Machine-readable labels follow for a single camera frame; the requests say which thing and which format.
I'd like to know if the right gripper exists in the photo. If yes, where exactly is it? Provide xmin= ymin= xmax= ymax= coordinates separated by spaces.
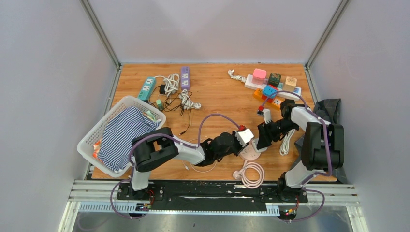
xmin=257 ymin=119 xmax=299 ymax=150

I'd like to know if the pink round socket hub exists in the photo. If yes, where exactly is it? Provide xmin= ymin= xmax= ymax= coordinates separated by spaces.
xmin=239 ymin=143 xmax=261 ymax=161

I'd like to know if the white cable with plug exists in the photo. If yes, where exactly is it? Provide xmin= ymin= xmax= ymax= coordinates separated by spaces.
xmin=178 ymin=89 xmax=203 ymax=111

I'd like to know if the thin black cable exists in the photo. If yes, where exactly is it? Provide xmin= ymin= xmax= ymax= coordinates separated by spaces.
xmin=161 ymin=91 xmax=193 ymax=137

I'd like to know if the green cube adapter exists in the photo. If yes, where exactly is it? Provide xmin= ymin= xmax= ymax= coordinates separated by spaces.
xmin=156 ymin=99 xmax=164 ymax=111

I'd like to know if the white power strip cable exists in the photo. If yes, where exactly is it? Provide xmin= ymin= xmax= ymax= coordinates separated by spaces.
xmin=154 ymin=72 xmax=181 ymax=97

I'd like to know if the purple power strip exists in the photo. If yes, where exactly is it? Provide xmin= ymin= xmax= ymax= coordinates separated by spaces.
xmin=180 ymin=66 xmax=190 ymax=91

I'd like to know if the black power adapter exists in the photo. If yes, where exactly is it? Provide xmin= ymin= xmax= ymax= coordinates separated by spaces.
xmin=159 ymin=84 xmax=167 ymax=95

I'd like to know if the teal power strip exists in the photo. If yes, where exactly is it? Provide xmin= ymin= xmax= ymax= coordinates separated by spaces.
xmin=137 ymin=77 xmax=156 ymax=101

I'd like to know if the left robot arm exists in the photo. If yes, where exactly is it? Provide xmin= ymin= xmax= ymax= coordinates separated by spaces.
xmin=129 ymin=127 xmax=254 ymax=200

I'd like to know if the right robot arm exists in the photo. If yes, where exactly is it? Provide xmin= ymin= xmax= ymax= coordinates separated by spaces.
xmin=255 ymin=100 xmax=344 ymax=202

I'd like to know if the red cube socket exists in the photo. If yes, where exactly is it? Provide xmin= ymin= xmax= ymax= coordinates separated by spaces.
xmin=262 ymin=85 xmax=278 ymax=103

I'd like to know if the blue cube socket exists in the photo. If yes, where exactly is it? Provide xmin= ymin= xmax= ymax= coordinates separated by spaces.
xmin=263 ymin=85 xmax=278 ymax=99

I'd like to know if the dark green cube socket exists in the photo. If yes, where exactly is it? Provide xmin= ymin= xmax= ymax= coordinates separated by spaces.
xmin=267 ymin=72 xmax=281 ymax=87

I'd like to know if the beige cube socket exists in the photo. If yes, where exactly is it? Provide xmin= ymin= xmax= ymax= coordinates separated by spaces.
xmin=282 ymin=76 xmax=297 ymax=92

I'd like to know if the pink cube socket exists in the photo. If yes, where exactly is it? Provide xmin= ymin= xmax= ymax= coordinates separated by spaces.
xmin=251 ymin=68 xmax=266 ymax=85

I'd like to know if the orange power strip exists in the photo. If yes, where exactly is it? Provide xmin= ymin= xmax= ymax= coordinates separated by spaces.
xmin=253 ymin=88 xmax=282 ymax=110

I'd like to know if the white long power strip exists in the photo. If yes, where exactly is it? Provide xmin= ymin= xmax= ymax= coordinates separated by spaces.
xmin=244 ymin=74 xmax=302 ymax=101

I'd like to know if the dark grey cloth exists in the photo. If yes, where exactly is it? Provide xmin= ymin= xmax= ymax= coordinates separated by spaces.
xmin=291 ymin=99 xmax=348 ymax=184

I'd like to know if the striped blue white cloth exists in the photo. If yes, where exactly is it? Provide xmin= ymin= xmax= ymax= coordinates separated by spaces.
xmin=97 ymin=106 xmax=161 ymax=173

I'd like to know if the white plastic basket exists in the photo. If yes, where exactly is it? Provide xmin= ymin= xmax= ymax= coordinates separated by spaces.
xmin=77 ymin=96 xmax=166 ymax=178

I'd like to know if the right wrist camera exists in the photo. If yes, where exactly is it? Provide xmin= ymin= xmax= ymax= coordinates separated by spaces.
xmin=262 ymin=108 xmax=272 ymax=124

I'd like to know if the pink usb cable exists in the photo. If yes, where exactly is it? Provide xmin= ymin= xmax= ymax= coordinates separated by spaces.
xmin=182 ymin=137 xmax=225 ymax=174

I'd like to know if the small white knotted cable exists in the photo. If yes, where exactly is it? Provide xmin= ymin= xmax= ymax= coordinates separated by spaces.
xmin=227 ymin=69 xmax=247 ymax=83

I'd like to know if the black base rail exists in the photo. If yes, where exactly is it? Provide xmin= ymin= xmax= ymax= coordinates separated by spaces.
xmin=114 ymin=180 xmax=308 ymax=212

